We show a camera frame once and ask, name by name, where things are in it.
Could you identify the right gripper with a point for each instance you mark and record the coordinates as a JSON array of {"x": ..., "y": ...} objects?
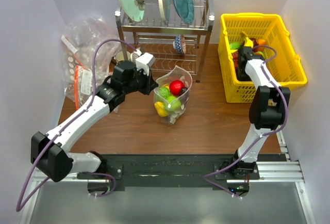
[{"x": 237, "y": 75}]

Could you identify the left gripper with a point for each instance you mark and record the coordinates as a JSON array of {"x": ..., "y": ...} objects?
[{"x": 150, "y": 83}]

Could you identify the green toy lime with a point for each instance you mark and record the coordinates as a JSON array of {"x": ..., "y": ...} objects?
[{"x": 164, "y": 92}]

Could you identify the yellow toy lemon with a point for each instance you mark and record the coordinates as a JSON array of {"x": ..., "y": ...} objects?
[{"x": 160, "y": 108}]

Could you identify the clear zip top bag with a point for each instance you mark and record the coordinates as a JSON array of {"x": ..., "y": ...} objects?
[{"x": 177, "y": 73}]

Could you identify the red toy apple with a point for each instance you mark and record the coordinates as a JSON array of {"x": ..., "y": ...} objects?
[{"x": 175, "y": 87}]

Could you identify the green toy apple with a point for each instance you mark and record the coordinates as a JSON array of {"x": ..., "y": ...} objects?
[{"x": 172, "y": 103}]

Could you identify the dark toy plum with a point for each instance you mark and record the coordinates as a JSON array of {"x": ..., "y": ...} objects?
[{"x": 183, "y": 90}]

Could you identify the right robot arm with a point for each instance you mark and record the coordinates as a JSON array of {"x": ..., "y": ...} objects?
[{"x": 268, "y": 111}]

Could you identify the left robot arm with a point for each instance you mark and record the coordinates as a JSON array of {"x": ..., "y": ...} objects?
[{"x": 51, "y": 153}]

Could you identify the orange zipper bag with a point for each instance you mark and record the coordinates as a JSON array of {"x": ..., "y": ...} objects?
[{"x": 80, "y": 86}]

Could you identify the yellow toy banana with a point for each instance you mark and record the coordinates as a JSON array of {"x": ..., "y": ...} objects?
[{"x": 246, "y": 40}]

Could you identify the green toy fruit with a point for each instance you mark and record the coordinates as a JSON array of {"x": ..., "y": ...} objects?
[{"x": 235, "y": 45}]

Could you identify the orange toy fruit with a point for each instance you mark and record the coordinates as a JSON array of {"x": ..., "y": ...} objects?
[{"x": 261, "y": 42}]

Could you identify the grey patterned bowl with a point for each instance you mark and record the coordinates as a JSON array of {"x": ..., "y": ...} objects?
[{"x": 133, "y": 56}]

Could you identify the cream enamel mug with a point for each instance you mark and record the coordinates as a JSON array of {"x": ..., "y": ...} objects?
[{"x": 119, "y": 56}]

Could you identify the yellow plastic basket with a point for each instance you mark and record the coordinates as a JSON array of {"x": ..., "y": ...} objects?
[{"x": 286, "y": 67}]

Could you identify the metal dish rack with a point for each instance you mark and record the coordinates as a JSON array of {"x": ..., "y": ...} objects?
[{"x": 155, "y": 37}]

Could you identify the blue patterned bowl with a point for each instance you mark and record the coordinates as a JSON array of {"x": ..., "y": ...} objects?
[{"x": 179, "y": 44}]

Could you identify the pile of clear bags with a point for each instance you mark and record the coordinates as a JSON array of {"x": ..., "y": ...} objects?
[{"x": 81, "y": 37}]

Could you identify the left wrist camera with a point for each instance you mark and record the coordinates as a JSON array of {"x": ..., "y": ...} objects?
[{"x": 144, "y": 62}]

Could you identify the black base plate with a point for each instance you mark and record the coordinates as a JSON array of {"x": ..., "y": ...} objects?
[{"x": 164, "y": 170}]

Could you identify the aluminium frame rail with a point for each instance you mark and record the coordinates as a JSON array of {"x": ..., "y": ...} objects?
[{"x": 179, "y": 188}]

